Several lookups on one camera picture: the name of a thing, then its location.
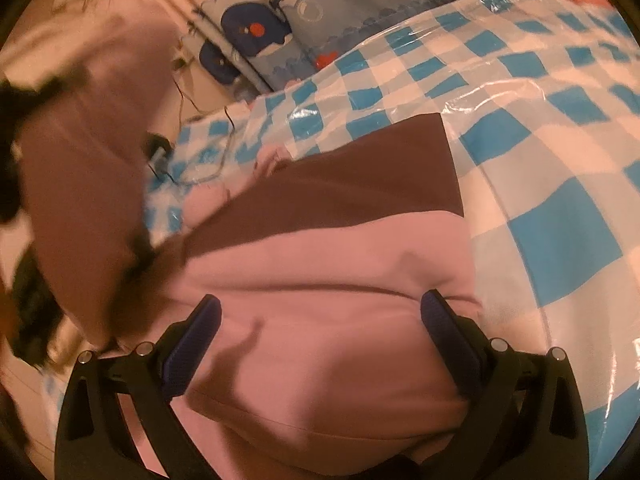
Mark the blue white checkered plastic sheet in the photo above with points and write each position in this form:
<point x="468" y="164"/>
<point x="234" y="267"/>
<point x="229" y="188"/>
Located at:
<point x="550" y="160"/>

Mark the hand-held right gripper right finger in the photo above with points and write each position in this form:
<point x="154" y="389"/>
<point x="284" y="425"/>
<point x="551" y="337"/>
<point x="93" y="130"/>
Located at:
<point x="450" y="345"/>

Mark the pink and brown sweatshirt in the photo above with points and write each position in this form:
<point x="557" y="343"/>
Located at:
<point x="320" y="310"/>

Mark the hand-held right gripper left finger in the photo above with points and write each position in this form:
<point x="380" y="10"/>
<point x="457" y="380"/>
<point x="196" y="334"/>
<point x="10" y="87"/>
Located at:
<point x="192" y="345"/>

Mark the whale print curtain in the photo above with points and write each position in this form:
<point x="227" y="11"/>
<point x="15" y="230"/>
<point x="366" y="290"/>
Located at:
<point x="300" y="15"/>

